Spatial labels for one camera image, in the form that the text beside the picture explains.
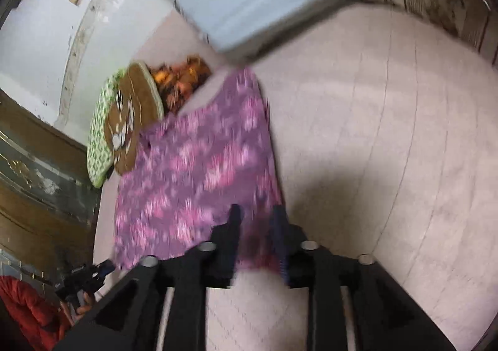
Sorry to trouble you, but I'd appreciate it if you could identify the purple floral long-sleeve shirt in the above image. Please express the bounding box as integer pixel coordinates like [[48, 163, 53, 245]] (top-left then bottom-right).
[[113, 68, 282, 270]]

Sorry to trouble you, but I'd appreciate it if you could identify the person's left hand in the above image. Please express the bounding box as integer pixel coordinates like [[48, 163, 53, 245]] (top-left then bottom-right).
[[60, 290, 95, 326]]

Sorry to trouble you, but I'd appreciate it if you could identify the red jacket sleeve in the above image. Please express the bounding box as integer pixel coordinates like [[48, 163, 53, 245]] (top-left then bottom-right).
[[1, 275, 71, 350]]

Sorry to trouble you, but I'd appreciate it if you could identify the wooden glass cabinet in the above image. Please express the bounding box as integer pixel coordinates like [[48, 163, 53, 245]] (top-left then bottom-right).
[[1, 93, 101, 282]]

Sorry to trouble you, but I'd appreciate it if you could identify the green patterned cushion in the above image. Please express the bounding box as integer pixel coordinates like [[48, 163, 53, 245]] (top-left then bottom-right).
[[86, 68, 126, 188]]

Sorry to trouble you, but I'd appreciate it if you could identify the brown cartoon cushion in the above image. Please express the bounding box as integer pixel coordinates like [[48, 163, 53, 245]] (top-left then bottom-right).
[[104, 61, 165, 176]]

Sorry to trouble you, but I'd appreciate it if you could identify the pink quilted mattress cover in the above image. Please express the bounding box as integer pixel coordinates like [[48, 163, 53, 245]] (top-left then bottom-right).
[[91, 0, 498, 351]]

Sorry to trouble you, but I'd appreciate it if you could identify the orange patterned cloth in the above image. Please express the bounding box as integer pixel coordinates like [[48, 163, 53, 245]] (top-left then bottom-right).
[[149, 55, 212, 113]]

